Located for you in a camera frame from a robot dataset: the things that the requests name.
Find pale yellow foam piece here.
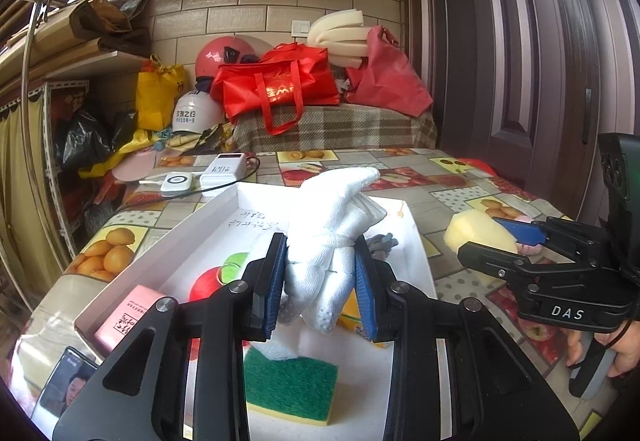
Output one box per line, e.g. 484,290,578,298
444,210,519,262

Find person's right hand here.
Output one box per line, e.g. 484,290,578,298
565,321,640,378

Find grey cloth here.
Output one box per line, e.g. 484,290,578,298
367,232,399,258

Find white knit glove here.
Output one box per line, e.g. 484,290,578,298
280,166,388,334

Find red cloth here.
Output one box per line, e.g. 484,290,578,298
456,158,497,178

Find red apple plush toy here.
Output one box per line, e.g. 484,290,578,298
189,251,251,304

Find black wrist cord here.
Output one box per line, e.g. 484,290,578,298
597,316,632,353

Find plaid blanket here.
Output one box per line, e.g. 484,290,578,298
232,101,438,154

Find baby doll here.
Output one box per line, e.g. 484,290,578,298
515,215,543,258

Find white wireless charger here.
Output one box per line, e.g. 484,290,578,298
160,171,195,196

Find curved metal rod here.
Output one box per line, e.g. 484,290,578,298
0,0,53,89

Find yellow plastic sheet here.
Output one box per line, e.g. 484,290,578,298
77,128,166,179

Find beige curtain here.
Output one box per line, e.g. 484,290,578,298
0,94,66,322

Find pink soap box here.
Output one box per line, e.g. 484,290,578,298
94,284,168,356

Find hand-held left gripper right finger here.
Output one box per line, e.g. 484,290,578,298
352,238,576,441

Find brown paper bags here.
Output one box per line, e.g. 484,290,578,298
69,0,156,54

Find dark red cloth bag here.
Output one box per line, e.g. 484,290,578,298
345,25,433,118

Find black smartphone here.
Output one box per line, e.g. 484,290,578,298
39,346,98,419

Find cream foam strips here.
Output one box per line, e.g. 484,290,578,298
306,6,371,69

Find black plastic bag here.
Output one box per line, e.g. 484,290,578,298
54,108,138,167

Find yellow scouring sponge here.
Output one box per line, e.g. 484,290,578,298
243,346,339,428

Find dark door handle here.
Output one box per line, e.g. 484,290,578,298
581,88,596,145

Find bright red tote bag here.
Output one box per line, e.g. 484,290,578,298
210,42,341,136

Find yellow green juice pack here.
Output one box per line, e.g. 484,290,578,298
339,288,391,349

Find yellow shopping bag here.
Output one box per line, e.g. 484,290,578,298
136,55,188,132

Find pink helmet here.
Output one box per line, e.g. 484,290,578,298
195,35,273,82

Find purple panelled door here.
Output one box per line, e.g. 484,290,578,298
397,0,640,222

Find white cardboard box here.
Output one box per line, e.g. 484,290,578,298
74,181,438,441

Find fruit print tablecloth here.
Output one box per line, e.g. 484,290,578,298
15,147,640,441

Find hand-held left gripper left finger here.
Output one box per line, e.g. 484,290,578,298
52,231,289,441

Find pink round plate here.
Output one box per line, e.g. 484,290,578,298
112,150,162,184

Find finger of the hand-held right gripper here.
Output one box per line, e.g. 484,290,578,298
492,216,551,247
457,241,533,284

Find white shelf rack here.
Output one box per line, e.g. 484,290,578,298
0,48,151,242

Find white helmet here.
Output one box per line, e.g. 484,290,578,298
171,90,226,137

